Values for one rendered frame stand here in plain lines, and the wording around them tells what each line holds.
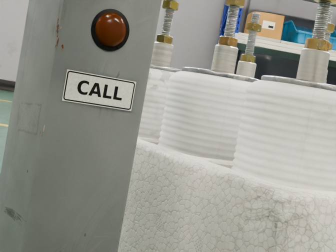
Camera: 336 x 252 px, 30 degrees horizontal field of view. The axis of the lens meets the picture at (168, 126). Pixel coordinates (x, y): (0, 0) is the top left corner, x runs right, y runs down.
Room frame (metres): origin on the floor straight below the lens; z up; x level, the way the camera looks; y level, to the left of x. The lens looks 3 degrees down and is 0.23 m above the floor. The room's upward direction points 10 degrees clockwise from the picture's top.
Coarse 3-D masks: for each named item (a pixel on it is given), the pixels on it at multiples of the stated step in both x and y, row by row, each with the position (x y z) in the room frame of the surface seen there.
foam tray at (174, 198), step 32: (160, 160) 0.51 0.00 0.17; (192, 160) 0.48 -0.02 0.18; (224, 160) 0.53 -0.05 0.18; (128, 192) 0.55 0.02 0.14; (160, 192) 0.51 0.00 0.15; (192, 192) 0.47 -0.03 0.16; (224, 192) 0.44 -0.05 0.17; (256, 192) 0.41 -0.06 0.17; (288, 192) 0.39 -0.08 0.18; (320, 192) 0.42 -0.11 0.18; (128, 224) 0.54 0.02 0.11; (160, 224) 0.50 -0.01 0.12; (192, 224) 0.46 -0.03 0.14; (224, 224) 0.43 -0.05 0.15; (256, 224) 0.40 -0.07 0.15; (288, 224) 0.39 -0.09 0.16; (320, 224) 0.41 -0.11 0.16
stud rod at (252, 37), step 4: (256, 12) 0.75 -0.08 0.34; (252, 16) 0.75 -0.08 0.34; (256, 16) 0.75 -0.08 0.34; (252, 20) 0.75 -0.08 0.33; (256, 20) 0.75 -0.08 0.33; (252, 32) 0.75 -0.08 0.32; (248, 36) 0.75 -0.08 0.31; (252, 36) 0.75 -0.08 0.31; (248, 40) 0.75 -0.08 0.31; (252, 40) 0.75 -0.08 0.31; (248, 44) 0.75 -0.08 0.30; (252, 44) 0.75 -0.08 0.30; (248, 48) 0.75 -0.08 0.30; (252, 48) 0.75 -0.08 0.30; (248, 52) 0.75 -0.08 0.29; (252, 52) 0.75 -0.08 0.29
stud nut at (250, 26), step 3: (246, 24) 0.75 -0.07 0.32; (249, 24) 0.75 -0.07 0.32; (252, 24) 0.75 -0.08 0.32; (255, 24) 0.75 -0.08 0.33; (258, 24) 0.75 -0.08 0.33; (246, 27) 0.75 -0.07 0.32; (249, 27) 0.75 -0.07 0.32; (252, 27) 0.74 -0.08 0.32; (255, 27) 0.75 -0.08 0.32; (258, 27) 0.75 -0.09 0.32; (249, 30) 0.76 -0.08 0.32; (255, 30) 0.75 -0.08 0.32; (258, 30) 0.75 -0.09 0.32
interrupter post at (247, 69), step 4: (240, 64) 0.75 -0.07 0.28; (244, 64) 0.74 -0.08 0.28; (248, 64) 0.74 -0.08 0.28; (252, 64) 0.74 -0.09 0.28; (240, 68) 0.75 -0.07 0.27; (244, 68) 0.74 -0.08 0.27; (248, 68) 0.74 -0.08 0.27; (252, 68) 0.75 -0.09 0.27; (236, 72) 0.75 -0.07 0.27; (240, 72) 0.75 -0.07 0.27; (244, 72) 0.74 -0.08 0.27; (248, 72) 0.74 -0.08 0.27; (252, 72) 0.75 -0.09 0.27; (248, 76) 0.74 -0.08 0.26; (252, 76) 0.75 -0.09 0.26
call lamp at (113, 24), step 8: (104, 16) 0.40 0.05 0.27; (112, 16) 0.41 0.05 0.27; (120, 16) 0.41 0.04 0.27; (96, 24) 0.40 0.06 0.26; (104, 24) 0.40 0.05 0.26; (112, 24) 0.40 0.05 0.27; (120, 24) 0.41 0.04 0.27; (96, 32) 0.40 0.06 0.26; (104, 32) 0.40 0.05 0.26; (112, 32) 0.41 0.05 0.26; (120, 32) 0.41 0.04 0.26; (104, 40) 0.40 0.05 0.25; (112, 40) 0.41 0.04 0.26; (120, 40) 0.41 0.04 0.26
